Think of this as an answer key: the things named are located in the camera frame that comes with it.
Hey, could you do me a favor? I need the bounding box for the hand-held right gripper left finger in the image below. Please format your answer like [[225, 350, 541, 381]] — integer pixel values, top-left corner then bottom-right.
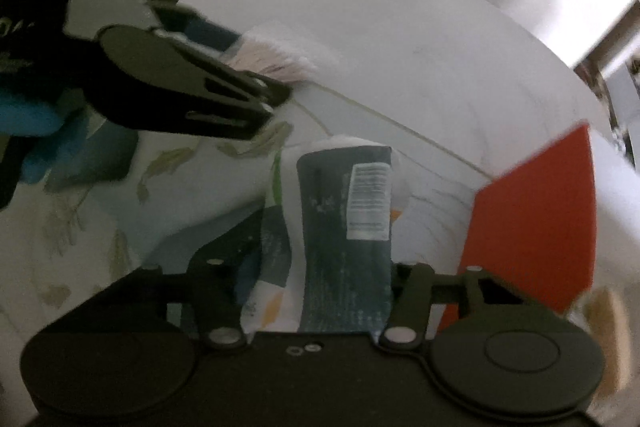
[[102, 222, 266, 350]]

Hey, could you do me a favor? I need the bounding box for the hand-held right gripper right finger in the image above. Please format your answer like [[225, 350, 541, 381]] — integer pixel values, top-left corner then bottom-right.
[[377, 262, 526, 350]]

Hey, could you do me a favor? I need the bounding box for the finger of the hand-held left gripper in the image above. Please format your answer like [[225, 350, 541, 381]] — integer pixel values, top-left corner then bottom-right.
[[100, 24, 293, 140], [82, 0, 242, 58]]

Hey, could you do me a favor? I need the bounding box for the red cardboard box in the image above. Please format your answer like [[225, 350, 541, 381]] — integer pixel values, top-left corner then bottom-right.
[[442, 122, 640, 323]]

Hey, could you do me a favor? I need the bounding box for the dark teal sachet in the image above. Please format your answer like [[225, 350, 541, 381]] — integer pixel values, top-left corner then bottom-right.
[[296, 145, 393, 333]]

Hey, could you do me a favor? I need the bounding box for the person's left hand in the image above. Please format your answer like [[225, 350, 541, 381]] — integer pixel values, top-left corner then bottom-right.
[[0, 99, 138, 185]]

